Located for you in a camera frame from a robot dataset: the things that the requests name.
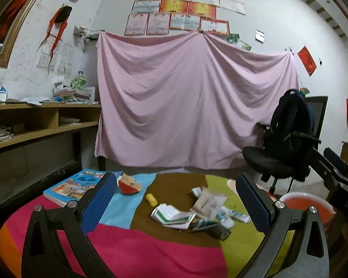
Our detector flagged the blue white wrapper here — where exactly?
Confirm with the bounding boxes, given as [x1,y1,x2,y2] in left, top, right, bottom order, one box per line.
[216,205,251,224]

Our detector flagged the stack of books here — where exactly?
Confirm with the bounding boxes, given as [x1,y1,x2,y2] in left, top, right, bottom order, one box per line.
[53,87,96,104]

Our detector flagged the wall calendar sheets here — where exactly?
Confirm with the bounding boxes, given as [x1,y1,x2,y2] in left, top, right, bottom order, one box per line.
[36,39,75,76]

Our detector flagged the multicoloured patchwork blanket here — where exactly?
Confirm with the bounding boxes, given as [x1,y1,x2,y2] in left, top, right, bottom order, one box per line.
[0,172,296,278]

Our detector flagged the loose papers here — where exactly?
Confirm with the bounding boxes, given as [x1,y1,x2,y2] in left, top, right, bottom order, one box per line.
[6,95,51,106]

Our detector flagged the black office chair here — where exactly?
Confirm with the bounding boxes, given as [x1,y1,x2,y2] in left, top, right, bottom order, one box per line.
[242,95,329,194]

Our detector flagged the red tassel with black hat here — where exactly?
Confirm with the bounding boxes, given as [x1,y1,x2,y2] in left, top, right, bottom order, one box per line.
[37,4,73,73]

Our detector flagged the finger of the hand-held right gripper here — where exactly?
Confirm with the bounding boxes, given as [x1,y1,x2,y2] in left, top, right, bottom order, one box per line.
[323,147,348,186]
[307,147,341,189]

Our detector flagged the red white crumpled wrapper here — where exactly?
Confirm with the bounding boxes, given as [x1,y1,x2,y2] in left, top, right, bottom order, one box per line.
[117,173,142,196]

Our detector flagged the pink hanging sheet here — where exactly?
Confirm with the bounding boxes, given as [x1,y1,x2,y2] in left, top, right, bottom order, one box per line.
[94,30,300,170]

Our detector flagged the glass jar with green candies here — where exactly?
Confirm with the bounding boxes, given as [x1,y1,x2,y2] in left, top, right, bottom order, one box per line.
[71,71,88,90]

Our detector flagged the blue illustrated book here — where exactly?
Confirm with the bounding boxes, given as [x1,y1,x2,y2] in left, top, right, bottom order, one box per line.
[43,169,124,207]

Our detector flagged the beige paper bag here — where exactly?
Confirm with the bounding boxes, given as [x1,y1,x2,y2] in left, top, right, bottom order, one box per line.
[190,187,228,219]

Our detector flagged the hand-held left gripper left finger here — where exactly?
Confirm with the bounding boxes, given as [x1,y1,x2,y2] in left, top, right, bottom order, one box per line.
[21,172,118,278]

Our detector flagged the green white crumpled paper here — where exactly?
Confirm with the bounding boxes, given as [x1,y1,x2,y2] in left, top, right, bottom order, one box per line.
[150,203,196,230]

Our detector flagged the red basin with white rim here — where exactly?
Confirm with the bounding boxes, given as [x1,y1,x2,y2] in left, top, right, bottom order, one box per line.
[278,192,336,232]

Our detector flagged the dark blue backpack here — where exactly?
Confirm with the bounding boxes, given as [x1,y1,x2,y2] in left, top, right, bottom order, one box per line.
[271,89,315,181]

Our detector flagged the red paper wall poster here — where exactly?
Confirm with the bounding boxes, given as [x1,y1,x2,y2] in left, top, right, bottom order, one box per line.
[297,46,317,76]

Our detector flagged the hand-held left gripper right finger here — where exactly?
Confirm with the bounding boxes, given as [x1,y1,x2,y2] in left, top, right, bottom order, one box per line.
[235,172,329,278]

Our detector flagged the metal wire rack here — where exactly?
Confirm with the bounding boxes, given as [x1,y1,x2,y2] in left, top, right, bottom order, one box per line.
[73,25,105,44]

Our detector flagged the group of wall certificates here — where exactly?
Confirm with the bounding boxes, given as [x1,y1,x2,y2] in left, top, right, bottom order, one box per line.
[124,0,246,37]

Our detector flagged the wooden desk with shelf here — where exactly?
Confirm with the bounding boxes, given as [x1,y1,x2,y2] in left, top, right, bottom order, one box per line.
[0,103,103,209]

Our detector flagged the dark green packet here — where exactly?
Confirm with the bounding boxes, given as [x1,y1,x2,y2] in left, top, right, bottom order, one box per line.
[191,219,232,241]

